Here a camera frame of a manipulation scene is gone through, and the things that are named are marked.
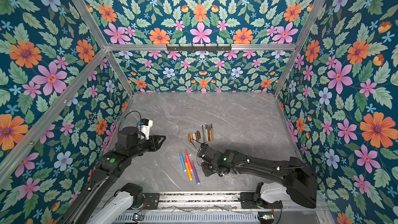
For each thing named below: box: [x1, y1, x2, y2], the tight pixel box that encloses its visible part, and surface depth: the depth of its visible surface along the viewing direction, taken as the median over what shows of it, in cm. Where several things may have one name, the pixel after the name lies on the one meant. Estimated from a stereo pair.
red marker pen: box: [185, 151, 193, 172], surface depth 88 cm
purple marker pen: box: [191, 159, 201, 185], surface depth 84 cm
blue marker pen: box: [179, 151, 187, 172], surface depth 87 cm
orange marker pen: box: [185, 162, 193, 181], surface depth 84 cm
